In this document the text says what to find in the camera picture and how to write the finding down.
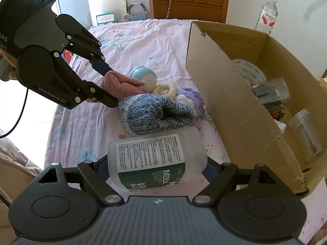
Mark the pink floral tablecloth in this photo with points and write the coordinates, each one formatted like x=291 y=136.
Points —
x=143 y=43

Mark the beige woven chair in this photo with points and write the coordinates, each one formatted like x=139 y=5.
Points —
x=15 y=158

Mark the brown cardboard box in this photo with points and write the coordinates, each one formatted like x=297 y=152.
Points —
x=230 y=102

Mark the teal printed box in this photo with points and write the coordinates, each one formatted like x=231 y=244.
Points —
x=106 y=19

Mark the clear jar with dark contents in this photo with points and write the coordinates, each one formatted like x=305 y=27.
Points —
x=276 y=89

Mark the person's left hand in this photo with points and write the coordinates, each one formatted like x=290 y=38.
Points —
x=12 y=72

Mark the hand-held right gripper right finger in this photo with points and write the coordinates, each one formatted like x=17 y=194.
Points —
x=211 y=170

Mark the wooden chair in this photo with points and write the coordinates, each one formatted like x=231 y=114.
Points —
x=186 y=3

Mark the white printed round lid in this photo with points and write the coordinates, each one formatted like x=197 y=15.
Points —
x=249 y=69

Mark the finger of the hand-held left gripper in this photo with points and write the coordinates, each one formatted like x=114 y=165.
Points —
x=98 y=65
x=102 y=94

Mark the clear plastic cylinder jar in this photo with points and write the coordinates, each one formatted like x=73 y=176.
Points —
x=305 y=130

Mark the red packet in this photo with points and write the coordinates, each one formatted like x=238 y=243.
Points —
x=67 y=55

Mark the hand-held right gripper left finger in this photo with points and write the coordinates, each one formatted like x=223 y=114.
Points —
x=102 y=169

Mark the purple crochet flower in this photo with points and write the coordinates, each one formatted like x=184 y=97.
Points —
x=191 y=97

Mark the translucent cotton swab container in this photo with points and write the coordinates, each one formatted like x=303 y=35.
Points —
x=153 y=158

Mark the clear water bottle red label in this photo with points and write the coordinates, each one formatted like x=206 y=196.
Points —
x=267 y=15

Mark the pink knit sock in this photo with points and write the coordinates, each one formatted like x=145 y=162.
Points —
x=122 y=84

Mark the blue and white round toy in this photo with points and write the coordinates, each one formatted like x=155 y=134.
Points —
x=139 y=72

